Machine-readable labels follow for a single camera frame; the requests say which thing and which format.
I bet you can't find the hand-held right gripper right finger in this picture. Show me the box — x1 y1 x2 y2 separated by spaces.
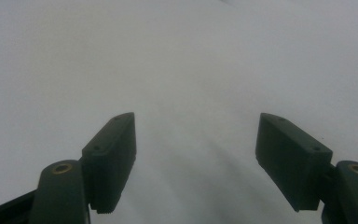
255 112 334 213

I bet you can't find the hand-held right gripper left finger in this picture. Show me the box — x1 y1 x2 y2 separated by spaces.
81 112 137 215

